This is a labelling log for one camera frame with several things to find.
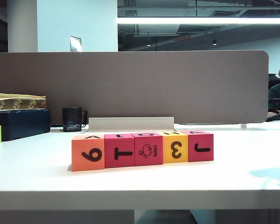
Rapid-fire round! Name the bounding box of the red rabbit foam block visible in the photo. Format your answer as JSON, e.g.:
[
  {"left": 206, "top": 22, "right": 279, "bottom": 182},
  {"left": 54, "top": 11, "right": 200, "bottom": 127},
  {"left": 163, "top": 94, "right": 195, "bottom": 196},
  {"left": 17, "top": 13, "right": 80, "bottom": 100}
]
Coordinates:
[{"left": 133, "top": 132, "right": 165, "bottom": 167}]

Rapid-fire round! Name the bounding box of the red letter T foam block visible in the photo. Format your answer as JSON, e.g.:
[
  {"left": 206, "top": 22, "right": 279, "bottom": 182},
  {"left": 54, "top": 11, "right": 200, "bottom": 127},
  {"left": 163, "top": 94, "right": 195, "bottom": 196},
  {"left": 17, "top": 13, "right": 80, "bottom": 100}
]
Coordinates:
[{"left": 104, "top": 133, "right": 136, "bottom": 169}]

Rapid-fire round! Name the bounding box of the yellow number 3 foam block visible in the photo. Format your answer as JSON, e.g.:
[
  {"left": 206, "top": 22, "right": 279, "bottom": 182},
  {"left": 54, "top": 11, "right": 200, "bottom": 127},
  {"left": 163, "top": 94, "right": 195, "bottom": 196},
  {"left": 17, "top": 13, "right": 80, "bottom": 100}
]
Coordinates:
[{"left": 162, "top": 131, "right": 190, "bottom": 164}]

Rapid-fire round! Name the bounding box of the orange monkey foam block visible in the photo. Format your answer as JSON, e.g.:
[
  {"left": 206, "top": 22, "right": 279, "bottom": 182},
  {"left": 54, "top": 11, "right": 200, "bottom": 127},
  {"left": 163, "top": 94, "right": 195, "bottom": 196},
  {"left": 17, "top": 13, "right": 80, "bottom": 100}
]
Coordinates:
[{"left": 71, "top": 134, "right": 106, "bottom": 172}]

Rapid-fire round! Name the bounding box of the red letter J foam block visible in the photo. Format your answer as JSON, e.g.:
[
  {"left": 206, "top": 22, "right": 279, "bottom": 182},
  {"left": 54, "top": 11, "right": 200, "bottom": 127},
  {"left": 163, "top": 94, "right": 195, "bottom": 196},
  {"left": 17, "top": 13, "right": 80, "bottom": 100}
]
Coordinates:
[{"left": 187, "top": 130, "right": 214, "bottom": 162}]

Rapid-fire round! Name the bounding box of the grey desk divider panel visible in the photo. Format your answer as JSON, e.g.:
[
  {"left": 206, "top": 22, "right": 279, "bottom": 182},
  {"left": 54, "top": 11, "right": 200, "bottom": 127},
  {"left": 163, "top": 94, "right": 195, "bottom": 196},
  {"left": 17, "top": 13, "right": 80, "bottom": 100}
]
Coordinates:
[{"left": 0, "top": 50, "right": 270, "bottom": 125}]

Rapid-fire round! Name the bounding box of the black mug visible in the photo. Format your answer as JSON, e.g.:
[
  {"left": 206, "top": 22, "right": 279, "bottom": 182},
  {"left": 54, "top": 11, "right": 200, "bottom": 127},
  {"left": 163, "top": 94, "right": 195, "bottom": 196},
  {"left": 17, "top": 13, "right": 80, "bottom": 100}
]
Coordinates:
[{"left": 62, "top": 107, "right": 88, "bottom": 133}]

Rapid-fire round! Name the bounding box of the dark blue case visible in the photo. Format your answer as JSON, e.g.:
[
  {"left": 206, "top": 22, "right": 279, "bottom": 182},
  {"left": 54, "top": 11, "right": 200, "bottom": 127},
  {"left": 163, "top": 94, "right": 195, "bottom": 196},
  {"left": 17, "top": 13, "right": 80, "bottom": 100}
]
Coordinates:
[{"left": 0, "top": 109, "right": 51, "bottom": 142}]

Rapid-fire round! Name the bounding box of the yellow printed box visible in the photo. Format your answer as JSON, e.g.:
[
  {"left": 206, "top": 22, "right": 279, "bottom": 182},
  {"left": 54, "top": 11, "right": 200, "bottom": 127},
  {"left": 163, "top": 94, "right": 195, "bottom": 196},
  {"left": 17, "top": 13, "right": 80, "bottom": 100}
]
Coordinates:
[{"left": 0, "top": 92, "right": 47, "bottom": 111}]

